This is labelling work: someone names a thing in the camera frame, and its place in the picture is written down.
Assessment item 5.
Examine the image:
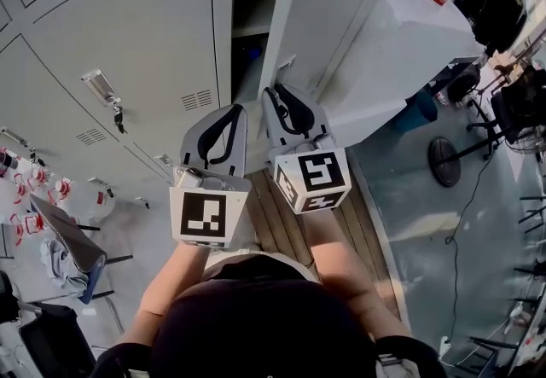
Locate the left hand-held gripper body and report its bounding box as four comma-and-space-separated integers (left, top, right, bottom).
169, 164, 253, 250

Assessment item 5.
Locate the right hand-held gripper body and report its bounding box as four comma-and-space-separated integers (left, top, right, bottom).
266, 132, 353, 216

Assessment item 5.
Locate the person's left forearm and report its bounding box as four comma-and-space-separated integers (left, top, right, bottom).
120, 239, 214, 347

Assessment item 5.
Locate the person's right forearm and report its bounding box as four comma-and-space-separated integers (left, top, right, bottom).
304, 208, 411, 341

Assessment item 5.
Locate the blue waste bin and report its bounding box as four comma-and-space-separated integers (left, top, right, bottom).
392, 89, 439, 133

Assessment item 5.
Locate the white table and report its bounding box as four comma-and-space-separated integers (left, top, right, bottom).
322, 0, 486, 148

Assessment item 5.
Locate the person's dark clothed torso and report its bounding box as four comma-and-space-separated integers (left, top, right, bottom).
90, 249, 437, 378

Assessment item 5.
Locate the black round stand base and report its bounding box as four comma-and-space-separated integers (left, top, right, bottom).
427, 136, 462, 189

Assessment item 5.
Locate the grey chair with blue seat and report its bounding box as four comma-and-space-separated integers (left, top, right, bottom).
28, 191, 134, 305

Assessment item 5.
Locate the grey crumpled cloth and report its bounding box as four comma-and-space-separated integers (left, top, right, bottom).
39, 237, 90, 297

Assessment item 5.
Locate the group of red label bottles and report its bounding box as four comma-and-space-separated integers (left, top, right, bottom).
0, 145, 117, 247

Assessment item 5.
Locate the black office chair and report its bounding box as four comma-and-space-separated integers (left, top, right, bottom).
465, 64, 546, 161

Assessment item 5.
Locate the white power strip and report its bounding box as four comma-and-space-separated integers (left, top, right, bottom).
436, 335, 454, 359

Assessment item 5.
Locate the black backpack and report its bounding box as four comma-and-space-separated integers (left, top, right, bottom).
453, 0, 529, 48

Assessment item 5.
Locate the black floor cable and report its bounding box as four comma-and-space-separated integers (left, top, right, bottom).
444, 154, 492, 369

